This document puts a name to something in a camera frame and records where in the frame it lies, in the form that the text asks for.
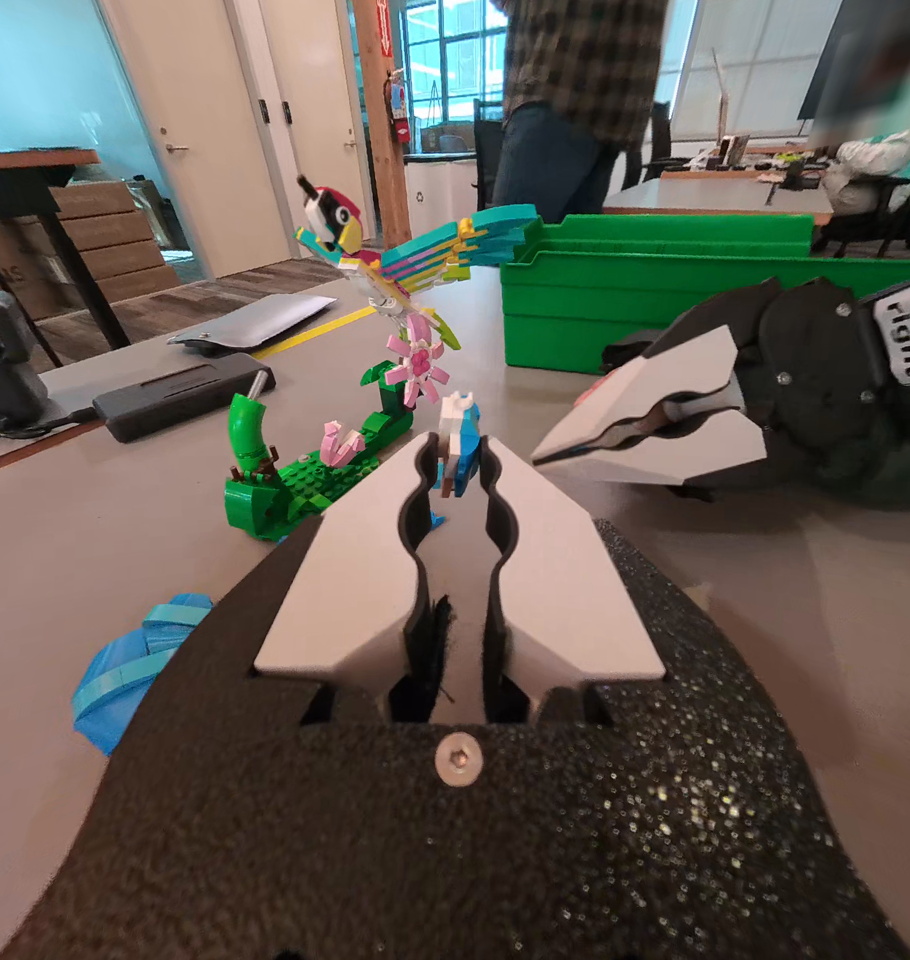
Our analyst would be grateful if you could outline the black flat device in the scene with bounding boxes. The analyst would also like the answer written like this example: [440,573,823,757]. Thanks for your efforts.
[93,352,278,444]

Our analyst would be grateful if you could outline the grey office table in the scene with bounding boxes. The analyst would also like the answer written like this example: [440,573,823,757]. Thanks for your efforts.
[603,174,836,226]

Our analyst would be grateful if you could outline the person's right hand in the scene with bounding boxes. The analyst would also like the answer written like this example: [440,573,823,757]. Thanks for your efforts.
[575,363,635,408]

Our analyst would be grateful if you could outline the white door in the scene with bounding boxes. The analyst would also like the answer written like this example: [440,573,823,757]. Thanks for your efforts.
[260,0,374,252]
[98,0,291,280]

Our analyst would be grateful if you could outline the blue white lego piece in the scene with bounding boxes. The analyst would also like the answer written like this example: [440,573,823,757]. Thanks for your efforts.
[427,391,483,531]

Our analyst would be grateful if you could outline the wooden desk black legs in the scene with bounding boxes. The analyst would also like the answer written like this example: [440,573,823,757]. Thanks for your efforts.
[0,148,134,369]

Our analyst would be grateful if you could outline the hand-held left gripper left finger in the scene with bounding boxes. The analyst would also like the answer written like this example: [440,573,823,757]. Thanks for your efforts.
[254,431,440,710]

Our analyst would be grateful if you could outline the colourful lego parrot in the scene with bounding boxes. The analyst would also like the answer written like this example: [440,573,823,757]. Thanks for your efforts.
[293,174,540,320]

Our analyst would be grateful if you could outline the cardboard box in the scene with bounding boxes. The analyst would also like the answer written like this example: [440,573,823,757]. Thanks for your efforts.
[0,180,182,335]

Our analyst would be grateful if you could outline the red fire extinguisher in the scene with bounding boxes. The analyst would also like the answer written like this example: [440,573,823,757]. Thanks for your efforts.
[383,67,411,144]

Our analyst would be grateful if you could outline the white plastic bag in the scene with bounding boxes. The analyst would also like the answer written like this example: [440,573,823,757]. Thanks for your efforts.
[824,127,910,219]

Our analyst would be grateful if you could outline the stacked green plastic bins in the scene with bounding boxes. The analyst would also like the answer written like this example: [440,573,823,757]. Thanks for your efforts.
[500,213,910,376]

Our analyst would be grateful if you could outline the white recycling cabinet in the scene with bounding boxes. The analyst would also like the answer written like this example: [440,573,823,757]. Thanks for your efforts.
[404,153,479,243]

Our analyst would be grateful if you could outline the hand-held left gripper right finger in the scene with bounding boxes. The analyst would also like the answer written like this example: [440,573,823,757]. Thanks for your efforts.
[479,433,668,714]

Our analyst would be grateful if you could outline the black charging dock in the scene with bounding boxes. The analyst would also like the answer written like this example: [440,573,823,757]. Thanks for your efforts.
[0,291,60,432]

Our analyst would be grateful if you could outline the wooden pillar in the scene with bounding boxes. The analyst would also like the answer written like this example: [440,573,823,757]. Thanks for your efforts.
[350,0,413,250]

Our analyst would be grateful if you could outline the black cable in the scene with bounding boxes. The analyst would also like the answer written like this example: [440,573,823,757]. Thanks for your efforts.
[0,407,98,453]

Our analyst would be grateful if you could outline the black armchair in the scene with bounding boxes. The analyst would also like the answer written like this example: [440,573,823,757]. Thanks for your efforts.
[813,150,910,258]

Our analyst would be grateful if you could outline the green lego plant base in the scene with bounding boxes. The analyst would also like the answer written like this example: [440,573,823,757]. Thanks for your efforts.
[224,311,464,543]

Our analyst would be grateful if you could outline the blue lego flower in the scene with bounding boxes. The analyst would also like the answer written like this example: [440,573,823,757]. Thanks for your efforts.
[71,592,216,756]

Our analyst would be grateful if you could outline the black mesh office chair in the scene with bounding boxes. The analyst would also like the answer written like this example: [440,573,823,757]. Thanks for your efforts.
[473,97,506,213]

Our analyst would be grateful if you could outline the yellow tape strip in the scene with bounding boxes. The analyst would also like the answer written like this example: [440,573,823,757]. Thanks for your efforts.
[252,306,378,361]

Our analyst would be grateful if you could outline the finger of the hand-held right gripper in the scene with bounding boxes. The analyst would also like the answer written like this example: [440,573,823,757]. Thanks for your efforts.
[560,324,741,451]
[531,408,770,487]

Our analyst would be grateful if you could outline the silver foil pouch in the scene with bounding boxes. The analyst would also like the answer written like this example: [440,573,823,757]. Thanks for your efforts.
[166,294,340,355]

